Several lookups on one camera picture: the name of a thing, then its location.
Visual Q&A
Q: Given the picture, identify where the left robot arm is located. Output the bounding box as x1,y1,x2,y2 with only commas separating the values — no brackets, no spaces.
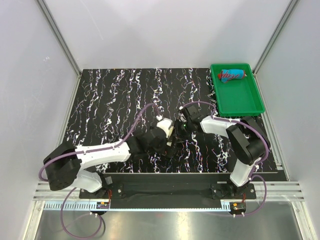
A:
43,125,173,198

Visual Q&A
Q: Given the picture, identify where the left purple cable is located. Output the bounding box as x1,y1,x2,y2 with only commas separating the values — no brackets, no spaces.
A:
38,102,162,238

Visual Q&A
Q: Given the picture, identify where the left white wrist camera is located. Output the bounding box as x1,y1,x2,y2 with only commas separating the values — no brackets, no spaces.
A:
156,115,174,139

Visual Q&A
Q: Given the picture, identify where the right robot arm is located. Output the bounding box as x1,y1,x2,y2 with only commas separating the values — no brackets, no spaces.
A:
174,104,270,199

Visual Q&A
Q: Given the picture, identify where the aluminium rail frame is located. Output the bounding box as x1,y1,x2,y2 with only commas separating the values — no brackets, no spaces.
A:
32,181,305,201

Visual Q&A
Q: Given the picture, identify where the yellow and green towel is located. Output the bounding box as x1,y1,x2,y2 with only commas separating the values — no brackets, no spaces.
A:
166,126,174,146

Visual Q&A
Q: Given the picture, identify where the green plastic bin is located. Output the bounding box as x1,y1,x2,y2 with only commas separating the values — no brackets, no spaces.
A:
210,63,265,117

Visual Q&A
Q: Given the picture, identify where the red and blue towel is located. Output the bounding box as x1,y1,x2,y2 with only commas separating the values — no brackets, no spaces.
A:
217,69,247,83

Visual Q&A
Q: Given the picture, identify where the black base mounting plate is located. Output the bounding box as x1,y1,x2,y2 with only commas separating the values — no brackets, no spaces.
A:
78,172,257,210

